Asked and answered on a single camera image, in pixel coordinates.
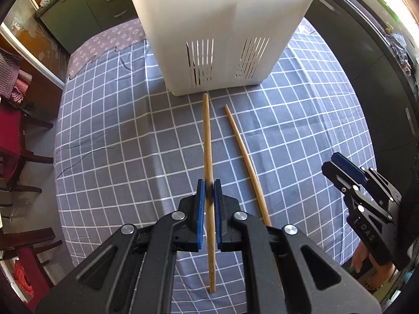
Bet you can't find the crumpled grey bag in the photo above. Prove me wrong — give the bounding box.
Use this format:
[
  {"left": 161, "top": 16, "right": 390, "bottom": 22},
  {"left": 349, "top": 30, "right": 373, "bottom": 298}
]
[{"left": 386, "top": 32, "right": 414, "bottom": 76}]

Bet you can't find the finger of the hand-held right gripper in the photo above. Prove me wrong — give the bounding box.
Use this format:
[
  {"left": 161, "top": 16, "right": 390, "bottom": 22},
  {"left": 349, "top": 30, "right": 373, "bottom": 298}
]
[
  {"left": 330, "top": 153, "right": 402, "bottom": 217},
  {"left": 322, "top": 162, "right": 394, "bottom": 266}
]

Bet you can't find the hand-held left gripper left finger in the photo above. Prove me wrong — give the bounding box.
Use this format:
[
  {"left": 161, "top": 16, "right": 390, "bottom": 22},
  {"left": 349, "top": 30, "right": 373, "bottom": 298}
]
[{"left": 34, "top": 179, "right": 210, "bottom": 314}]

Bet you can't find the green kitchen cabinet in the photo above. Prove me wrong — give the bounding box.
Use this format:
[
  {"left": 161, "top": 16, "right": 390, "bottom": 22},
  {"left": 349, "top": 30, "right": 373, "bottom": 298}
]
[{"left": 34, "top": 0, "right": 141, "bottom": 54}]

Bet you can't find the thin curved wooden chopstick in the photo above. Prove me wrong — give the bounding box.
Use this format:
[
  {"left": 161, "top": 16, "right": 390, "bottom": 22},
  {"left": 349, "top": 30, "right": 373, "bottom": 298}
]
[{"left": 224, "top": 105, "right": 272, "bottom": 227}]

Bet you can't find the person's right hand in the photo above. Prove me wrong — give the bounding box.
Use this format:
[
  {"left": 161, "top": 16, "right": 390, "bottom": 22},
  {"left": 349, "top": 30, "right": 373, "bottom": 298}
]
[{"left": 351, "top": 245, "right": 397, "bottom": 286}]

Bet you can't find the red checkered cloth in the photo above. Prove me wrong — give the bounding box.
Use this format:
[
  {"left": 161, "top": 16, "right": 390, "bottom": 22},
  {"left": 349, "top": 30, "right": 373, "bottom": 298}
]
[{"left": 0, "top": 47, "right": 33, "bottom": 105}]

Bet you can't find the dark wooden red-cushioned chair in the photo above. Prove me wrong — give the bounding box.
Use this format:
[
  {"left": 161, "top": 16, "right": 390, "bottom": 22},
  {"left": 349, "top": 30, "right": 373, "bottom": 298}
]
[
  {"left": 0, "top": 100, "right": 54, "bottom": 193},
  {"left": 0, "top": 227, "right": 63, "bottom": 301}
]

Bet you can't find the grey checked tablecloth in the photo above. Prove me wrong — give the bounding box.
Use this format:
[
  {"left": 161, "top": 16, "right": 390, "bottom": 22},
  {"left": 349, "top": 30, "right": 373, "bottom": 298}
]
[{"left": 54, "top": 16, "right": 375, "bottom": 314}]

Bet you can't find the frosted glass door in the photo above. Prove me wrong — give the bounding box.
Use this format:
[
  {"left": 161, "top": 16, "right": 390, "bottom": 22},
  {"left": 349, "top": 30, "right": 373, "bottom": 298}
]
[{"left": 0, "top": 10, "right": 66, "bottom": 89}]

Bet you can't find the mauve patterned tablecloth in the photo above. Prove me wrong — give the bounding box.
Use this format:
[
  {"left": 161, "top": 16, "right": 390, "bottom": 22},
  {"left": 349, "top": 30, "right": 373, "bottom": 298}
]
[{"left": 67, "top": 18, "right": 151, "bottom": 81}]

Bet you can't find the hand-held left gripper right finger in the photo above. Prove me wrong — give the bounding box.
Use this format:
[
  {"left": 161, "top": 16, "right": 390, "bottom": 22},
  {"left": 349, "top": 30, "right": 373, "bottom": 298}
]
[{"left": 213, "top": 180, "right": 383, "bottom": 314}]

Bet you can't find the light wooden chopstick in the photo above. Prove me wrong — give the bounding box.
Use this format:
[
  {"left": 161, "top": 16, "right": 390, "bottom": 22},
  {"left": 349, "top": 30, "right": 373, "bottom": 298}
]
[{"left": 202, "top": 93, "right": 217, "bottom": 294}]

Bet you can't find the white plastic utensil holder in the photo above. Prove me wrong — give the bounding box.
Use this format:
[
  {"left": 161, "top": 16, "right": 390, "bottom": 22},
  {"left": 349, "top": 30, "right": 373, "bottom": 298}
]
[{"left": 124, "top": 0, "right": 319, "bottom": 97}]

